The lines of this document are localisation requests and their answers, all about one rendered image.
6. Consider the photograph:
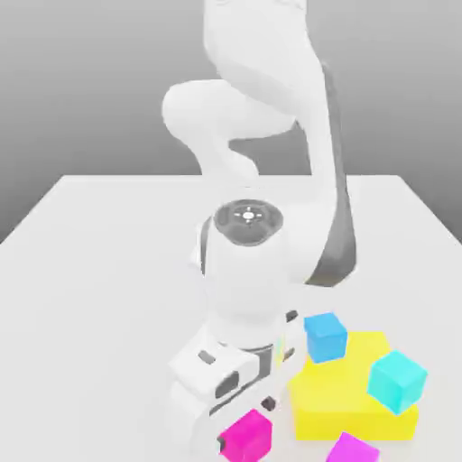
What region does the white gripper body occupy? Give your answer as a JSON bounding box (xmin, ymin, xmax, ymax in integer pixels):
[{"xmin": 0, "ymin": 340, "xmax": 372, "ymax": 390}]
[{"xmin": 169, "ymin": 376, "xmax": 291, "ymax": 462}]

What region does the small magenta cube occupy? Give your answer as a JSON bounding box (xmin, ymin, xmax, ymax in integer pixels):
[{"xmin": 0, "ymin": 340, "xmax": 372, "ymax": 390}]
[{"xmin": 218, "ymin": 408, "xmax": 274, "ymax": 462}]

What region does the small blue cube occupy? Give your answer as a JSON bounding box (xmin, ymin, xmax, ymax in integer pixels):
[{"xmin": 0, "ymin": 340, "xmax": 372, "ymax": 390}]
[{"xmin": 303, "ymin": 311, "xmax": 349, "ymax": 365}]

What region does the small purple cube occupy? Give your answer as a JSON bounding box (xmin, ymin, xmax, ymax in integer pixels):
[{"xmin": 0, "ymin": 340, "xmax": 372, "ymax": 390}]
[{"xmin": 326, "ymin": 431, "xmax": 381, "ymax": 462}]

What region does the small cyan cube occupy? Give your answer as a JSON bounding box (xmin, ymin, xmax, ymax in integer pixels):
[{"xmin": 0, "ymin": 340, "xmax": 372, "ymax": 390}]
[{"xmin": 366, "ymin": 348, "xmax": 430, "ymax": 417}]

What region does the large yellow box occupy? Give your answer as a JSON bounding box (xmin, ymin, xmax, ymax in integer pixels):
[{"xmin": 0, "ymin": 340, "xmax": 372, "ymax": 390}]
[{"xmin": 286, "ymin": 330, "xmax": 420, "ymax": 442}]

